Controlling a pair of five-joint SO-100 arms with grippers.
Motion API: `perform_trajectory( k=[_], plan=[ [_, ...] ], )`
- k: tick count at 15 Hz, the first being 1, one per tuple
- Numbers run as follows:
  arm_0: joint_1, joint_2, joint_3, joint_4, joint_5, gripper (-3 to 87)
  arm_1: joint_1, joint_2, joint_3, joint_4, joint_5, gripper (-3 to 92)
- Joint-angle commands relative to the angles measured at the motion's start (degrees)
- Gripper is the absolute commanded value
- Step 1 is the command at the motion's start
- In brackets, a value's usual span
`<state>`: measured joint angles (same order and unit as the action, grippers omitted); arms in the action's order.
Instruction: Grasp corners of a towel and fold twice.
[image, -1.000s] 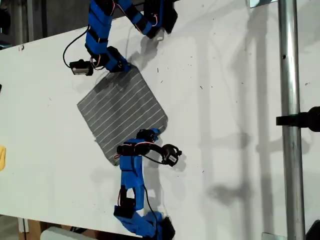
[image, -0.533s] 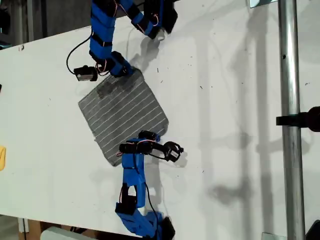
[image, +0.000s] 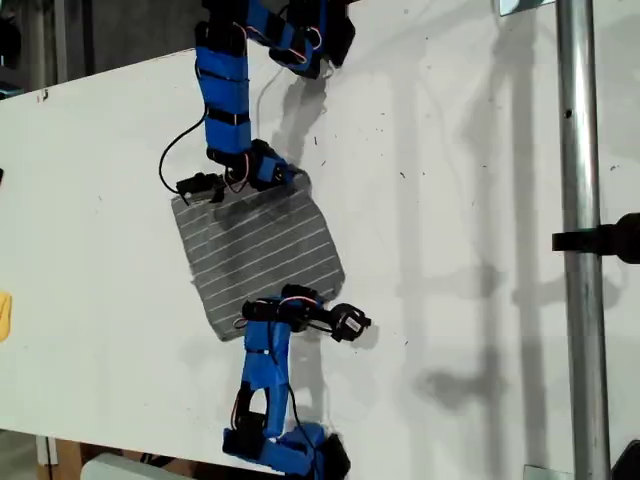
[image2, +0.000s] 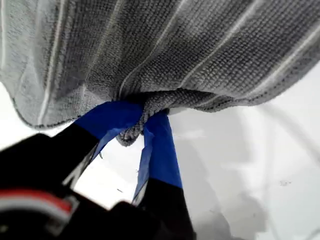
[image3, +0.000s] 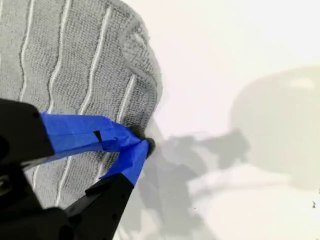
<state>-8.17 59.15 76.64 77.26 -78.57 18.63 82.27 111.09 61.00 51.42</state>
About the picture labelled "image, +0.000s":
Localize grey white-striped towel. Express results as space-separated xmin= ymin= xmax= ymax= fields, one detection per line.
xmin=170 ymin=169 xmax=347 ymax=344

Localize white box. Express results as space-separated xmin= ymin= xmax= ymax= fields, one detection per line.
xmin=79 ymin=452 xmax=201 ymax=480

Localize wooden table leg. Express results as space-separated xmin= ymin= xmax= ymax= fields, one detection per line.
xmin=34 ymin=434 xmax=84 ymax=469

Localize yellow object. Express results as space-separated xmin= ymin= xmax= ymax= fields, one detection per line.
xmin=0 ymin=292 xmax=14 ymax=344

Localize black rounded object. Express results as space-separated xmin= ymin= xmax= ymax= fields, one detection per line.
xmin=610 ymin=439 xmax=640 ymax=480

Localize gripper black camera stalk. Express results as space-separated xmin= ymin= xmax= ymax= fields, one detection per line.
xmin=302 ymin=305 xmax=337 ymax=332

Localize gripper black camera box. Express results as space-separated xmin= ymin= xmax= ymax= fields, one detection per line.
xmin=175 ymin=171 xmax=227 ymax=206
xmin=329 ymin=302 xmax=373 ymax=344

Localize thin white cable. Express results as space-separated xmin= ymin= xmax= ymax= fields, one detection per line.
xmin=254 ymin=67 xmax=286 ymax=146

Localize gripper black camera cable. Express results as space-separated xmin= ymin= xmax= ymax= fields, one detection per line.
xmin=267 ymin=319 xmax=326 ymax=476
xmin=158 ymin=105 xmax=209 ymax=207

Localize silver metal table bracket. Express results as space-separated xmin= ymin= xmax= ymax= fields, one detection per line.
xmin=492 ymin=0 xmax=556 ymax=17
xmin=522 ymin=463 xmax=574 ymax=480

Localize steel post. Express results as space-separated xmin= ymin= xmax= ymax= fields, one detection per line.
xmin=554 ymin=0 xmax=614 ymax=480

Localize black post clamp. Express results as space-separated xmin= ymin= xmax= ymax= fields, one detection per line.
xmin=551 ymin=212 xmax=640 ymax=266

